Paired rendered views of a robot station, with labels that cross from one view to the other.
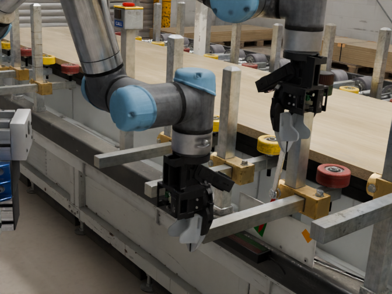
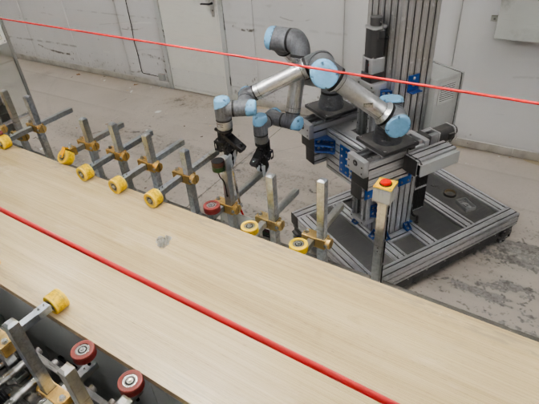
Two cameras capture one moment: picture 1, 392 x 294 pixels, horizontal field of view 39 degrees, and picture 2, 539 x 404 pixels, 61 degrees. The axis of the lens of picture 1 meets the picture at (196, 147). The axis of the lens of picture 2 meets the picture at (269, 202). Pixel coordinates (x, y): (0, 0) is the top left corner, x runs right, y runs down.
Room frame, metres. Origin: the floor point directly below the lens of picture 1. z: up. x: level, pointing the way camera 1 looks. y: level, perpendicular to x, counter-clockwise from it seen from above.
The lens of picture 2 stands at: (3.05, -0.55, 2.18)
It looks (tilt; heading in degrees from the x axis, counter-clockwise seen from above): 36 degrees down; 165
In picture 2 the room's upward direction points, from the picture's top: 4 degrees counter-clockwise
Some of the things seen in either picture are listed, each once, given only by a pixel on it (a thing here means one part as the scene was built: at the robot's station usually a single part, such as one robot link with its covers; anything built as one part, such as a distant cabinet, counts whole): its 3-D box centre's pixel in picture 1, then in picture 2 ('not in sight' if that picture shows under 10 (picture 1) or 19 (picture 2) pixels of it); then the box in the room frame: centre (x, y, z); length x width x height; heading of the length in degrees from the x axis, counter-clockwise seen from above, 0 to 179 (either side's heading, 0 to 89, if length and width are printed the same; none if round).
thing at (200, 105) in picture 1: (192, 100); (260, 124); (0.97, 0.01, 1.13); 0.09 x 0.08 x 0.11; 129
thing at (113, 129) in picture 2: not in sight; (122, 161); (0.65, -0.72, 0.90); 0.03 x 0.03 x 0.48; 39
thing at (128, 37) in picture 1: (126, 95); (379, 244); (1.82, 0.24, 0.93); 0.05 x 0.04 x 0.45; 39
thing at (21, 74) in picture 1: (18, 72); not in sight; (2.57, 0.86, 0.83); 0.13 x 0.06 x 0.05; 39
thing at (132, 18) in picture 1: (128, 18); (384, 191); (1.82, 0.24, 1.18); 0.07 x 0.07 x 0.08; 39
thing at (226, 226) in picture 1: (274, 211); (237, 194); (1.13, -0.18, 0.84); 0.43 x 0.03 x 0.04; 129
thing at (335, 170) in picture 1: (331, 189); (212, 213); (1.26, -0.34, 0.85); 0.08 x 0.08 x 0.11
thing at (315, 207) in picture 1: (301, 197); (227, 206); (1.21, -0.26, 0.85); 0.13 x 0.06 x 0.05; 39
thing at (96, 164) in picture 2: not in sight; (119, 150); (0.60, -0.72, 0.95); 0.50 x 0.04 x 0.04; 129
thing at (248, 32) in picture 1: (216, 33); not in sight; (10.01, -0.24, 0.23); 2.41 x 0.77 x 0.17; 133
